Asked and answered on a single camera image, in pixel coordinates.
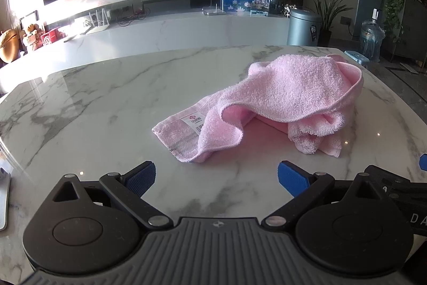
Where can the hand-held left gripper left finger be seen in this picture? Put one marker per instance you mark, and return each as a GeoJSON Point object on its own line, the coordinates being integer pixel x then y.
{"type": "Point", "coordinates": [142, 177]}

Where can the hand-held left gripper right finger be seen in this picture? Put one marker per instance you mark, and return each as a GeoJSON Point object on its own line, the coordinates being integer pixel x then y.
{"type": "Point", "coordinates": [293, 176]}

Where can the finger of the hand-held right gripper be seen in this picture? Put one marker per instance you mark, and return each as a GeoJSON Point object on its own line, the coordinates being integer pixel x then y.
{"type": "Point", "coordinates": [424, 162]}
{"type": "Point", "coordinates": [393, 176]}

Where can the pink towel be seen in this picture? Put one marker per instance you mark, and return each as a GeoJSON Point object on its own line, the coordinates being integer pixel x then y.
{"type": "Point", "coordinates": [283, 88]}

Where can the white floor scale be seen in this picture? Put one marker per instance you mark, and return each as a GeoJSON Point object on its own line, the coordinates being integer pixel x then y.
{"type": "Point", "coordinates": [409, 68]}

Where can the light blue plastic stool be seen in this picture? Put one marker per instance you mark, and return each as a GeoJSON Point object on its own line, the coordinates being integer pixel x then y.
{"type": "Point", "coordinates": [357, 57]}

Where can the blue water jug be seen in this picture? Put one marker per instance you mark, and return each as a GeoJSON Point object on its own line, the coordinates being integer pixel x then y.
{"type": "Point", "coordinates": [371, 39]}

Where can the dark grey cabinet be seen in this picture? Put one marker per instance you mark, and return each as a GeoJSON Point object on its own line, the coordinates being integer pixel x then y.
{"type": "Point", "coordinates": [413, 28]}

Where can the silver pedal trash can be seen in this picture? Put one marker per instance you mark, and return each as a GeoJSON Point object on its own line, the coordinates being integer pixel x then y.
{"type": "Point", "coordinates": [303, 28]}

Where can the white marble media console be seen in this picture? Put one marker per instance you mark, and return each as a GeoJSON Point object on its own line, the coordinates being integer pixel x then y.
{"type": "Point", "coordinates": [186, 29]}

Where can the white router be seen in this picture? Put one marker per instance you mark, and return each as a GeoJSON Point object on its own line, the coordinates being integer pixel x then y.
{"type": "Point", "coordinates": [96, 23]}

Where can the potted long-leaf plant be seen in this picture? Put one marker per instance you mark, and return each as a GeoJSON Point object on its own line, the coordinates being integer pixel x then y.
{"type": "Point", "coordinates": [328, 14]}

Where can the red box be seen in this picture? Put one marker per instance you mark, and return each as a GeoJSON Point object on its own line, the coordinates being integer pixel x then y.
{"type": "Point", "coordinates": [53, 37]}

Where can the brown stuffed bear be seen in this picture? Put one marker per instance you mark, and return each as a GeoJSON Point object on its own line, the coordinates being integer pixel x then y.
{"type": "Point", "coordinates": [32, 36]}

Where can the clear acrylic stand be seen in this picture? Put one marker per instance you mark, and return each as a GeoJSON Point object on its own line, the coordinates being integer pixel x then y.
{"type": "Point", "coordinates": [213, 11]}

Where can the orange gourd ornament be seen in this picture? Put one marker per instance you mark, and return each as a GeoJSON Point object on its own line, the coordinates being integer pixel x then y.
{"type": "Point", "coordinates": [8, 46]}

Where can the wall socket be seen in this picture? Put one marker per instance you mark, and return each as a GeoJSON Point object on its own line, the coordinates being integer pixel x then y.
{"type": "Point", "coordinates": [346, 20]}

